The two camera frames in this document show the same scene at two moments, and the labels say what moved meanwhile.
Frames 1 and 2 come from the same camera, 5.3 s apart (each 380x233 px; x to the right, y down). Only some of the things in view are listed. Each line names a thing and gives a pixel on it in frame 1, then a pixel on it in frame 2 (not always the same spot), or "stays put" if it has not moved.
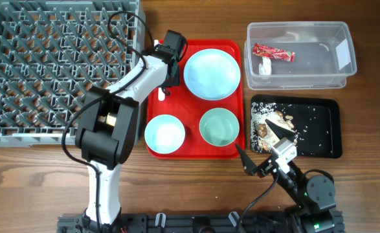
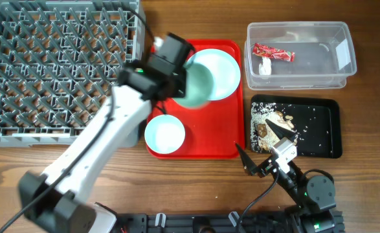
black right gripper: (265, 169) stays put
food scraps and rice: (263, 138) stays put
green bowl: (219, 127) -> (199, 87)
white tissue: (265, 68) stays put
